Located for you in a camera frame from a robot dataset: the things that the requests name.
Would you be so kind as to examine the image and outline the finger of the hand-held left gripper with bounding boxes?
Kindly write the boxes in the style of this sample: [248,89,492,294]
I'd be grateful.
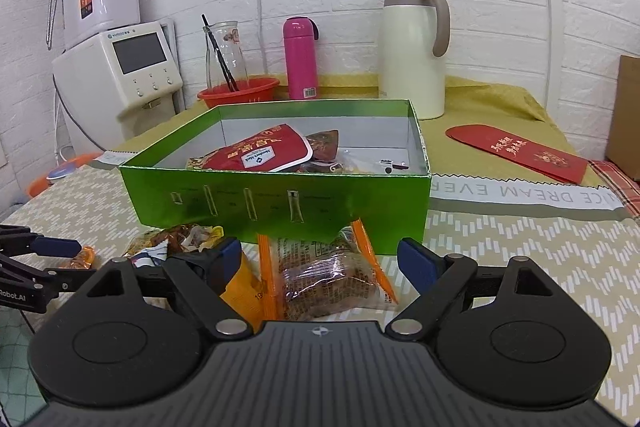
[0,256,102,297]
[0,225,84,258]

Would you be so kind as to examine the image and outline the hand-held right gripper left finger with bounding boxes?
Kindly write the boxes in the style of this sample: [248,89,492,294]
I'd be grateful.
[75,237,254,339]

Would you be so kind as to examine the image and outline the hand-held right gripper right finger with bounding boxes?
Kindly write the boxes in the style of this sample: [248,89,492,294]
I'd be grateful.
[390,237,567,339]

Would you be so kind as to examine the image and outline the small orange snack packet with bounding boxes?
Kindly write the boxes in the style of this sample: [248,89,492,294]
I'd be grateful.
[64,246,97,271]

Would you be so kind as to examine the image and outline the small mixed candy packets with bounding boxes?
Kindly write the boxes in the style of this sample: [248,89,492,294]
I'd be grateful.
[122,224,224,259]

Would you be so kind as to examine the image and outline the white blue-print snack packet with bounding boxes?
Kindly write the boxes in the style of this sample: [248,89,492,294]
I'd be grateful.
[131,242,169,266]

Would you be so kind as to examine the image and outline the orange-edged brown cake packet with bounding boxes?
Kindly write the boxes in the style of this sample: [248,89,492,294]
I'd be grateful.
[256,218,399,323]

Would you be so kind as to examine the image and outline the green cardboard box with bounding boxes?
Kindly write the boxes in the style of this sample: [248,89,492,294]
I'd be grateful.
[119,99,432,257]

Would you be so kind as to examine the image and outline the large red snack packet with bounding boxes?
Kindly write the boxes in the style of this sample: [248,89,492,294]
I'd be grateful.
[187,123,314,172]

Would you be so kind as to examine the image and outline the orange basin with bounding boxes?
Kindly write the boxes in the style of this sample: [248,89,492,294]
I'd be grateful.
[27,152,104,198]

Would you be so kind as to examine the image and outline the herringbone table mat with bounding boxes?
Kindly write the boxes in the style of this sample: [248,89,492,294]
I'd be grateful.
[0,152,640,427]

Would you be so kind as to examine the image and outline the red envelope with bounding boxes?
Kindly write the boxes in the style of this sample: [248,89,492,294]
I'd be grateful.
[445,125,589,186]

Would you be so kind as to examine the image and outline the white water dispenser with screen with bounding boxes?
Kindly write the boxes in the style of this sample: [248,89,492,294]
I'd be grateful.
[52,21,184,154]

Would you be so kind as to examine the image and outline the red plastic basket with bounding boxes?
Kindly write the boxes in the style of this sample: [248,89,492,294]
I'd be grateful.
[197,77,281,110]

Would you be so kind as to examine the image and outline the olive tablecloth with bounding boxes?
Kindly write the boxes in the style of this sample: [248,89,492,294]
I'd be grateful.
[107,73,601,188]

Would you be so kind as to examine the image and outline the white thermos jug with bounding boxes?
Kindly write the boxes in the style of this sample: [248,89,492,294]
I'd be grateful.
[378,0,451,120]

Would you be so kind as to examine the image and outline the glass carafe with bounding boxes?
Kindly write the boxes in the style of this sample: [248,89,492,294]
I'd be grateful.
[206,21,250,90]

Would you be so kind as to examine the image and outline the black chopsticks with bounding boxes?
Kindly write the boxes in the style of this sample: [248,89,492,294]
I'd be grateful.
[201,14,239,92]

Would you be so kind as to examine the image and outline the orange plaid cloth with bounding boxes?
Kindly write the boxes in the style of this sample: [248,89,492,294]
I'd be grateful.
[589,159,640,219]

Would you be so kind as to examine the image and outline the pink bottle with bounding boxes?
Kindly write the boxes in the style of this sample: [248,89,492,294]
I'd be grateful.
[283,17,321,101]

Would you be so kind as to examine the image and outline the large cardboard box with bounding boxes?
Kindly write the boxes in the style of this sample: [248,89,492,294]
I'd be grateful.
[605,55,640,180]

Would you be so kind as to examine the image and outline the metal hose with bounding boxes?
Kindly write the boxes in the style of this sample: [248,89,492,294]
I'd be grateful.
[46,0,69,52]

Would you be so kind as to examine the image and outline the white wall pipe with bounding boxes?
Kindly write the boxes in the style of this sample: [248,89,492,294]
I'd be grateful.
[531,0,557,120]

